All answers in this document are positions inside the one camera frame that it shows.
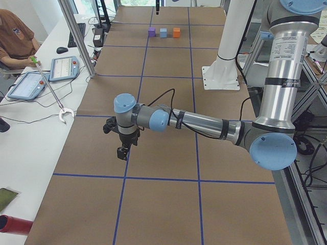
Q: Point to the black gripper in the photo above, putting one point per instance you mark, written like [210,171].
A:
[127,139]

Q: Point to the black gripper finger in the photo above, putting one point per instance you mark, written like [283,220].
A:
[157,5]

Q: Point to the light blue foam block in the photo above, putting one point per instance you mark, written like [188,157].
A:
[163,32]

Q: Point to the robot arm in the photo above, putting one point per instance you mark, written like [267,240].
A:
[269,137]

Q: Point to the purple foam block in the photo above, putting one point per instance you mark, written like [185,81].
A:
[152,32]

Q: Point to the orange foam block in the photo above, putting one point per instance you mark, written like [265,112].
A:
[176,32]

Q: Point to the black power adapter box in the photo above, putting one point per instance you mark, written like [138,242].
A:
[98,38]

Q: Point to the far blue teach pendant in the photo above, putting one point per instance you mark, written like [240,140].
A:
[64,68]

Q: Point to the blue teach pendant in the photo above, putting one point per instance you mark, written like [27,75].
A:
[28,87]
[64,68]

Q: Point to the black computer mouse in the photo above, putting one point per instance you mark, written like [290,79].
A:
[61,50]

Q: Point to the near blue teach pendant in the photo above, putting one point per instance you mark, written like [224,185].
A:
[28,87]

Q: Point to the green cloth pouch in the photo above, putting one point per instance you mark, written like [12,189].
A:
[6,197]

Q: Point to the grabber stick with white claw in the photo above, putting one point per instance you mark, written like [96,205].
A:
[63,110]

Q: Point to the red cylinder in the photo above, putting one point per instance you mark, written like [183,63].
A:
[14,225]

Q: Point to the person in brown shirt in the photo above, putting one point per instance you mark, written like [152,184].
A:
[18,43]

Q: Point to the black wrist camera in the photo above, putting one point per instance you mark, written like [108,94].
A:
[110,125]

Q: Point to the aluminium frame post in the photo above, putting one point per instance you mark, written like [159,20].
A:
[73,27]

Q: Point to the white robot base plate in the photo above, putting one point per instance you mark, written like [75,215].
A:
[223,74]

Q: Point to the aluminium side frame rail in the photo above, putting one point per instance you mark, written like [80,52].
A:
[302,186]

